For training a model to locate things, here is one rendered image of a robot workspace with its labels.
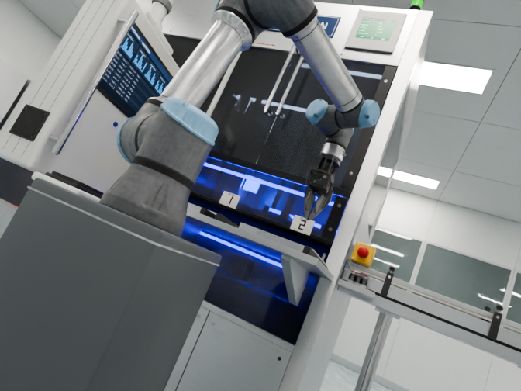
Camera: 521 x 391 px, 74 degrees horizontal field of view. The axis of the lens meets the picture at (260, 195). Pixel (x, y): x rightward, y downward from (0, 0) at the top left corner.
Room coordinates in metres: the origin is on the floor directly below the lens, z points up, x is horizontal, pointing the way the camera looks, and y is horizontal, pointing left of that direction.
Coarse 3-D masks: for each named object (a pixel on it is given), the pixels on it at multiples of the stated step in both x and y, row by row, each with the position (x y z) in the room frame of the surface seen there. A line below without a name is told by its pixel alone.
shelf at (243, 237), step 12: (192, 216) 1.06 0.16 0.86; (204, 216) 1.05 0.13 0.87; (204, 228) 1.38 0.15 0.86; (216, 228) 1.09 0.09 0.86; (228, 228) 1.01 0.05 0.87; (240, 240) 1.19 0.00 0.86; (252, 240) 0.98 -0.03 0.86; (264, 240) 0.96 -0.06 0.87; (264, 252) 1.27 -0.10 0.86; (276, 252) 1.03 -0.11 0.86; (288, 252) 0.93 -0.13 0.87; (300, 252) 0.92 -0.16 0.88; (300, 264) 1.08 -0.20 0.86; (312, 264) 0.91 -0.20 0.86; (324, 276) 1.18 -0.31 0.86
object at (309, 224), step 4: (296, 216) 1.35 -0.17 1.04; (300, 216) 1.35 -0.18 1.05; (296, 220) 1.35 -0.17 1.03; (300, 220) 1.35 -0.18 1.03; (308, 220) 1.33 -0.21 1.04; (312, 220) 1.33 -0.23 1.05; (292, 224) 1.35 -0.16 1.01; (296, 224) 1.35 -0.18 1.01; (308, 224) 1.33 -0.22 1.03; (312, 224) 1.32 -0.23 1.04; (292, 228) 1.35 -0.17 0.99; (296, 228) 1.35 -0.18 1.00; (304, 228) 1.33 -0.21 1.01; (308, 228) 1.33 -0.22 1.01; (300, 232) 1.34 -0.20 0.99; (304, 232) 1.33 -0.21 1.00; (308, 232) 1.33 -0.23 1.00
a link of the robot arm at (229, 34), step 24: (240, 0) 0.71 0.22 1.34; (216, 24) 0.73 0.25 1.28; (240, 24) 0.72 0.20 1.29; (216, 48) 0.72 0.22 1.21; (240, 48) 0.77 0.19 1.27; (192, 72) 0.71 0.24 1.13; (216, 72) 0.74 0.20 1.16; (168, 96) 0.71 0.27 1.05; (192, 96) 0.72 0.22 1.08; (120, 144) 0.72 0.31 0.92
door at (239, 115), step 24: (240, 72) 1.58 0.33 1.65; (264, 72) 1.53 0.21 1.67; (288, 72) 1.48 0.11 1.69; (240, 96) 1.56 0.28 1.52; (264, 96) 1.51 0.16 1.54; (216, 120) 1.58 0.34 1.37; (240, 120) 1.53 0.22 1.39; (264, 120) 1.49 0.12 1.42; (216, 144) 1.56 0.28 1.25; (240, 144) 1.51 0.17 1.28
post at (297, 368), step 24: (408, 48) 1.28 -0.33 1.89; (408, 72) 1.27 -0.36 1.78; (384, 120) 1.28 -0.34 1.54; (384, 144) 1.27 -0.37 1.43; (360, 192) 1.28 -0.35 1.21; (360, 216) 1.27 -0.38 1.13; (336, 240) 1.28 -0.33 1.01; (336, 264) 1.27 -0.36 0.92; (312, 312) 1.28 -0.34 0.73; (312, 336) 1.27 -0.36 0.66; (288, 384) 1.28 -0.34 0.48
